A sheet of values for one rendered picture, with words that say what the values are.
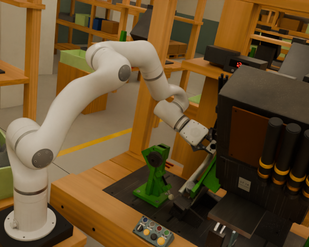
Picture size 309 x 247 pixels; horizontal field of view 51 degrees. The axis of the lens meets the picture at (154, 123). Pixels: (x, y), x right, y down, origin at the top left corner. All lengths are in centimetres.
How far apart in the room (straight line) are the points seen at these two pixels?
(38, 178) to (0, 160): 62
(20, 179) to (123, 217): 48
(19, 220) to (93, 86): 57
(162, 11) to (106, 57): 72
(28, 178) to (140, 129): 91
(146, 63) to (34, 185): 60
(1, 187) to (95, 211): 47
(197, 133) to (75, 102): 58
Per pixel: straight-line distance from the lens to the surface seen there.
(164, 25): 180
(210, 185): 140
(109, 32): 711
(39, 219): 135
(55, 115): 114
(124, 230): 142
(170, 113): 148
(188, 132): 146
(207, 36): 1254
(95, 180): 173
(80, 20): 768
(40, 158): 111
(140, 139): 198
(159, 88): 135
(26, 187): 124
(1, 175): 166
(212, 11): 1251
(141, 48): 124
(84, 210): 154
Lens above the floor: 182
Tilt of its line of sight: 22 degrees down
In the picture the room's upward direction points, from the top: 11 degrees clockwise
